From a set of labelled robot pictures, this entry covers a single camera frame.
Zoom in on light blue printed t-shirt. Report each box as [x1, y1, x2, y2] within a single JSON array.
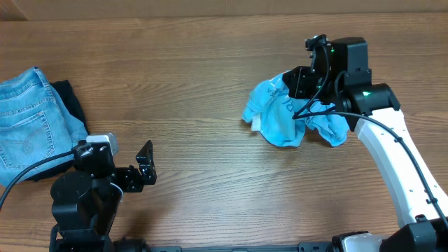
[[241, 73, 349, 147]]

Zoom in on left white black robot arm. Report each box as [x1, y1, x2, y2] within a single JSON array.
[[49, 141, 157, 252]]

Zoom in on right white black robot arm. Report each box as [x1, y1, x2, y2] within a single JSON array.
[[283, 34, 447, 252]]

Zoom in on folded blue denim jeans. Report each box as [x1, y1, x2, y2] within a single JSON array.
[[1, 67, 87, 186]]

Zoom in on folded black garment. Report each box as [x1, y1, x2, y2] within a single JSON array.
[[27, 80, 90, 182]]

